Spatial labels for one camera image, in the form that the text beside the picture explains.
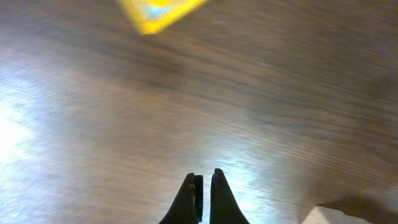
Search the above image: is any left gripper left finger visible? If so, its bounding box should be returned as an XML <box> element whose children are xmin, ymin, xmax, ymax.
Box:
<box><xmin>159</xmin><ymin>173</ymin><xmax>203</xmax><ymax>224</ymax></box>

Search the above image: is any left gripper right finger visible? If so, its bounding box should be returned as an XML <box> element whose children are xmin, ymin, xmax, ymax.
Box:
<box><xmin>210</xmin><ymin>168</ymin><xmax>249</xmax><ymax>224</ymax></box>

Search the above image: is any red I block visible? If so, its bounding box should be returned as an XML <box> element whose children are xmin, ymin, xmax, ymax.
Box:
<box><xmin>301</xmin><ymin>206</ymin><xmax>373</xmax><ymax>224</ymax></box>

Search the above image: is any yellow O block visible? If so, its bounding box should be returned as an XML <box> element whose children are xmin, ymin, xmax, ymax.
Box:
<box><xmin>118</xmin><ymin>0</ymin><xmax>208</xmax><ymax>34</ymax></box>

